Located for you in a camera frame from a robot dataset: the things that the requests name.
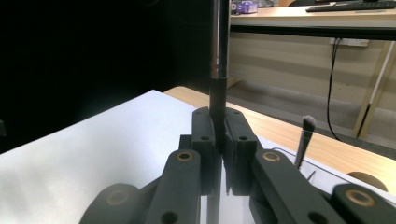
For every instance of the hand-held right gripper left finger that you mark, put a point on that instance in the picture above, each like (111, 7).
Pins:
(204, 130)

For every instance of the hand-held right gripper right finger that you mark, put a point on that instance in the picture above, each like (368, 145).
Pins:
(239, 140)

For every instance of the black makeup brush pale tip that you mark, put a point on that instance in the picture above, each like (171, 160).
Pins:
(306, 133)

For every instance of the white table sheet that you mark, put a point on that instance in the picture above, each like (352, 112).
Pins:
(93, 155)

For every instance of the black horizontal bar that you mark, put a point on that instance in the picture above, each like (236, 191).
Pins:
(311, 32)

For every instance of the purple box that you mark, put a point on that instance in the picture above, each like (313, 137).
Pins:
(246, 7)

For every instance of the wooden office desk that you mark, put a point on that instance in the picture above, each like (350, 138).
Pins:
(311, 18)

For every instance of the wooden desk leg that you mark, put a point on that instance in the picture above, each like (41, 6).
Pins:
(378, 84)

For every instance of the black keyboard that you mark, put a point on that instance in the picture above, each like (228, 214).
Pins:
(351, 6)

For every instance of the white wall socket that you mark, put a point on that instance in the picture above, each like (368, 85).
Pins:
(350, 42)

